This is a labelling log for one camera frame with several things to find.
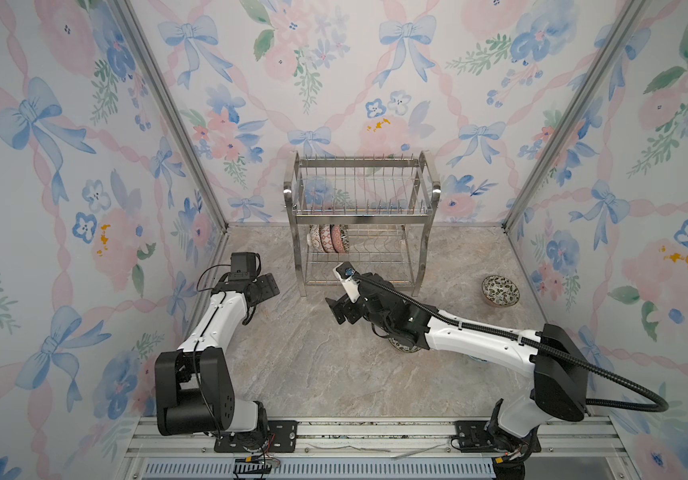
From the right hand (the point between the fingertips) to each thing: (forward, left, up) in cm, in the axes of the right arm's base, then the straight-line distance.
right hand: (339, 286), depth 78 cm
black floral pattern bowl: (+32, 0, -15) cm, 36 cm away
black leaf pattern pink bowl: (+12, -53, -20) cm, 58 cm away
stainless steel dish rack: (+42, -9, -12) cm, 45 cm away
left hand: (+6, +24, -9) cm, 27 cm away
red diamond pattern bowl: (+25, +6, -8) cm, 27 cm away
